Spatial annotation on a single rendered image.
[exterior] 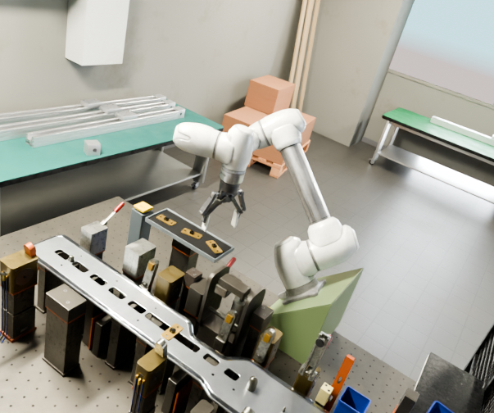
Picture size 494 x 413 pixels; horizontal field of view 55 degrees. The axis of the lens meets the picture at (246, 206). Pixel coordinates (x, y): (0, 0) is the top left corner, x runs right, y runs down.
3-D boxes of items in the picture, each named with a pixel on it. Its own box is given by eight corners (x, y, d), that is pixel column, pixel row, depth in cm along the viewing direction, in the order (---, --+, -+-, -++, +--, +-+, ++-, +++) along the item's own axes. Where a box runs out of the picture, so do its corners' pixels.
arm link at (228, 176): (217, 161, 175) (214, 175, 178) (229, 172, 169) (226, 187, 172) (237, 160, 180) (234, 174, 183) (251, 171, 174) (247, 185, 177)
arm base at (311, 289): (287, 292, 237) (282, 282, 237) (327, 281, 227) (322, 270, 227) (274, 307, 221) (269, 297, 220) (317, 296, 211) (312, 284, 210)
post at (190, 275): (168, 346, 201) (185, 271, 183) (175, 339, 205) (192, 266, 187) (177, 352, 199) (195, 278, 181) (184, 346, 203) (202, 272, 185)
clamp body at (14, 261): (-9, 336, 185) (-10, 261, 168) (23, 319, 196) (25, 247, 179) (5, 348, 181) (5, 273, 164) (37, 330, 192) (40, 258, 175)
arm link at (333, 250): (319, 270, 228) (363, 252, 224) (319, 274, 212) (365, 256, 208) (259, 124, 233) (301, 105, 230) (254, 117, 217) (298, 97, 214)
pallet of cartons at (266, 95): (258, 128, 701) (273, 73, 662) (322, 157, 657) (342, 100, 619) (197, 145, 588) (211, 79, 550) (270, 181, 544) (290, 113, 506)
